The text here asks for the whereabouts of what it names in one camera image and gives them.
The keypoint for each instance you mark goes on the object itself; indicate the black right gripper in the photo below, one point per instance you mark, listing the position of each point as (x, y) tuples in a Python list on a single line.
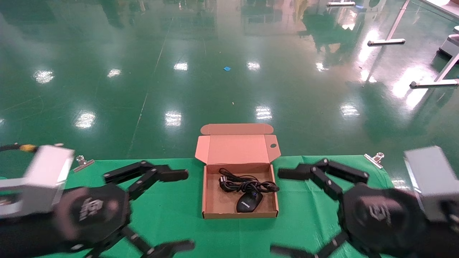
[(383, 218)]

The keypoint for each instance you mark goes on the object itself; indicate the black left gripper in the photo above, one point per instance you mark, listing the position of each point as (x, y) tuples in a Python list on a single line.
[(93, 211)]

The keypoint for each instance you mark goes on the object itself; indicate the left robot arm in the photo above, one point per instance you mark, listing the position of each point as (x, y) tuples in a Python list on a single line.
[(25, 238)]

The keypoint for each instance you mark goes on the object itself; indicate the brown cardboard box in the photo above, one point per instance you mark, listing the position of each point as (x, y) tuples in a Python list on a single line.
[(222, 204)]

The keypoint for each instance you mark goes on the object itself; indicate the green table cloth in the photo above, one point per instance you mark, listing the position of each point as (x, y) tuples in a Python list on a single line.
[(172, 215)]

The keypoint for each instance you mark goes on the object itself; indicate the silver binder clip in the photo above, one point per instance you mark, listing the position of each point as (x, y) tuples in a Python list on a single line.
[(83, 164), (374, 159)]

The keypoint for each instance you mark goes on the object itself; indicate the white table leg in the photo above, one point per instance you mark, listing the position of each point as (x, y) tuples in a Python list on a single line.
[(387, 42), (434, 84)]

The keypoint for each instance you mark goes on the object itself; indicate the white table foot bar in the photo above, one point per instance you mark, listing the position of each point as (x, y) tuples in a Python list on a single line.
[(340, 3)]

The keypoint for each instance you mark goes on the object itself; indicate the grey machine base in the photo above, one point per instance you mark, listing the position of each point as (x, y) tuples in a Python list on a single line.
[(450, 46)]

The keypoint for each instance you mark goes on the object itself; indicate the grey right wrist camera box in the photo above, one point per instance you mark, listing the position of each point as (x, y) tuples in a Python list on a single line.
[(430, 179)]

